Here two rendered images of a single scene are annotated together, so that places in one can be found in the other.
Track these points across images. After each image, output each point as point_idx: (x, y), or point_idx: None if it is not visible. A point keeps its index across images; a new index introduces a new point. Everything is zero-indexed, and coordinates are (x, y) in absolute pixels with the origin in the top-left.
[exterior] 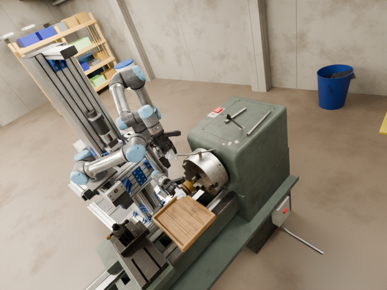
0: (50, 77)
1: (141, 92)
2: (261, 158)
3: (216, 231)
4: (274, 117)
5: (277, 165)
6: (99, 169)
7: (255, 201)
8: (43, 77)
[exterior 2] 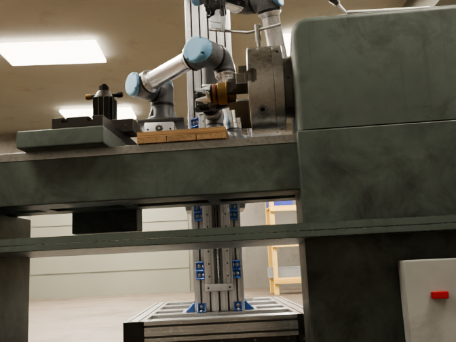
0: (191, 3)
1: (268, 23)
2: (368, 72)
3: (218, 180)
4: (427, 7)
5: (436, 139)
6: (155, 72)
7: (338, 181)
8: (184, 0)
